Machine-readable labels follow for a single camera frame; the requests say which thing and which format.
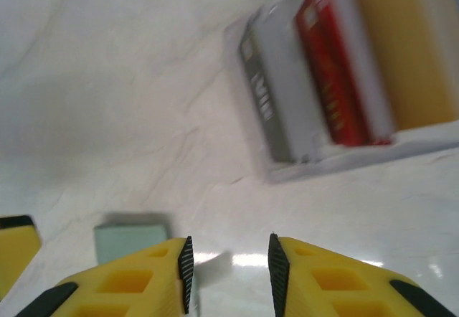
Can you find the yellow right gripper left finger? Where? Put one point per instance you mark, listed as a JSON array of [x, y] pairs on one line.
[[143, 277]]

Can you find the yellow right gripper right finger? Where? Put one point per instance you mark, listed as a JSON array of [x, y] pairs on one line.
[[322, 281]]

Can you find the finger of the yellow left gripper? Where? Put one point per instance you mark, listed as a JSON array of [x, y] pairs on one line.
[[14, 249]]

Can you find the light green card holder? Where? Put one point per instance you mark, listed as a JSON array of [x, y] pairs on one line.
[[125, 240]]

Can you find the red VIP card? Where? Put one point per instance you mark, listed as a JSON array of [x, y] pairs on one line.
[[322, 62]]

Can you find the clear acrylic card stand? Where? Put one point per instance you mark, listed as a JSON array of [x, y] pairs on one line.
[[322, 166]]

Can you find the grey VIP card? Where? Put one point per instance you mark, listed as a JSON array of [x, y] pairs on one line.
[[258, 91]]

